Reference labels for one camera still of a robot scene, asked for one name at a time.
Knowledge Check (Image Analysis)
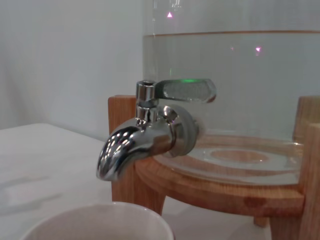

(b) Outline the red cup with white inside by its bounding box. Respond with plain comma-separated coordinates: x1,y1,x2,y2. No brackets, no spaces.
18,201,175,240

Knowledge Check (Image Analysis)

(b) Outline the chrome faucet with lever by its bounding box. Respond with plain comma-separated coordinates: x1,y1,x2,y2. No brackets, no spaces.
96,78,218,181

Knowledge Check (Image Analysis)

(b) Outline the wooden dispenser stand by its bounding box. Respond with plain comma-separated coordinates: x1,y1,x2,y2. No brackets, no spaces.
107,94,320,240

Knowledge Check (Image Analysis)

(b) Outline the clear glass water dispenser jar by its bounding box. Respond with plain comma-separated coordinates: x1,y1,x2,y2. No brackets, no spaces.
141,0,320,188

